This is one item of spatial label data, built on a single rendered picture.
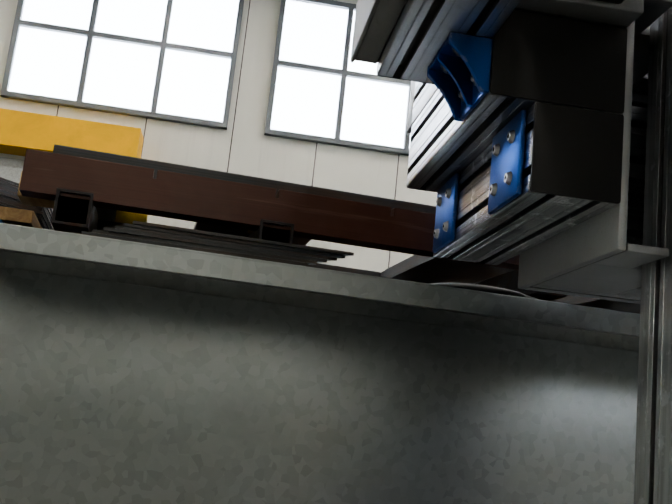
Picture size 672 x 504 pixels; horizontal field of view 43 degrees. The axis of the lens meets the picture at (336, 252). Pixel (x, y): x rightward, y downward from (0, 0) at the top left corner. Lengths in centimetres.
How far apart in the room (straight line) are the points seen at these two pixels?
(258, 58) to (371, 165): 187
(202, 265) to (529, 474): 58
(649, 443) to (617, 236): 20
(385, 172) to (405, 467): 911
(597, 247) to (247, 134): 941
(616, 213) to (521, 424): 54
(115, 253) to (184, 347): 21
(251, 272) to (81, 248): 20
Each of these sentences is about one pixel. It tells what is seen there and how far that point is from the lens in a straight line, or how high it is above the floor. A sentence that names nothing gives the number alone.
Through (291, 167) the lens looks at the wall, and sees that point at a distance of 1013.
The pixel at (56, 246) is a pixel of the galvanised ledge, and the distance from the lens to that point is 105.
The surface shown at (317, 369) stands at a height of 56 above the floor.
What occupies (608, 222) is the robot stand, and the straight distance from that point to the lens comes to 87.
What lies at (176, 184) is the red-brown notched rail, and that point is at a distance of 127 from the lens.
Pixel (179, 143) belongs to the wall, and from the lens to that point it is 1017.
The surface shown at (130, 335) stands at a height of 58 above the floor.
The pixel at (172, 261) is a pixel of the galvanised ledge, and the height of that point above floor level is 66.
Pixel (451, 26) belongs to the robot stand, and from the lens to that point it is 84.
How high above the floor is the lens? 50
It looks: 11 degrees up
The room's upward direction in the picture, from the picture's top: 6 degrees clockwise
